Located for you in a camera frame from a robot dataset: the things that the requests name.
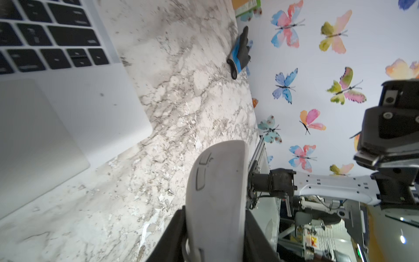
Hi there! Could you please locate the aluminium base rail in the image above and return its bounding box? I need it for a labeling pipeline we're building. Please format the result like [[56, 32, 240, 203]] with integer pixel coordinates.
[[246, 138, 296, 260]]

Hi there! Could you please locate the green and white leaflet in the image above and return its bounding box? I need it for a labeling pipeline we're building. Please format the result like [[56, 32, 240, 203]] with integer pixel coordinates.
[[232, 0, 261, 17]]

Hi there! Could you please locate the silver laptop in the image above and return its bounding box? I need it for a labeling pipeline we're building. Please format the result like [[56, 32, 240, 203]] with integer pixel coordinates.
[[1, 1, 152, 217]]

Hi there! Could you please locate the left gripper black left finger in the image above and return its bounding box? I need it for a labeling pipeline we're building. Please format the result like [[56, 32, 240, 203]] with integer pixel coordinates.
[[146, 206, 187, 262]]

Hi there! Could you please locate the black and blue work glove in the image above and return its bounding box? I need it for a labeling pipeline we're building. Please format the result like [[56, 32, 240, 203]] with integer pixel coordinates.
[[227, 26, 253, 80]]

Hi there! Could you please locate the grey wireless mouse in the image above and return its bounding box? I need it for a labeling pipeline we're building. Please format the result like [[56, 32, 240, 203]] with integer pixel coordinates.
[[185, 140, 248, 262]]

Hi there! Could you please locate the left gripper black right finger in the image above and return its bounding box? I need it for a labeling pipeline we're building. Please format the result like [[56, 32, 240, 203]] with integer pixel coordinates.
[[244, 210, 280, 262]]

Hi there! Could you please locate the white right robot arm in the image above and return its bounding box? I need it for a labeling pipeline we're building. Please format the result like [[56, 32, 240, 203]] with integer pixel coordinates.
[[248, 79, 419, 215]]

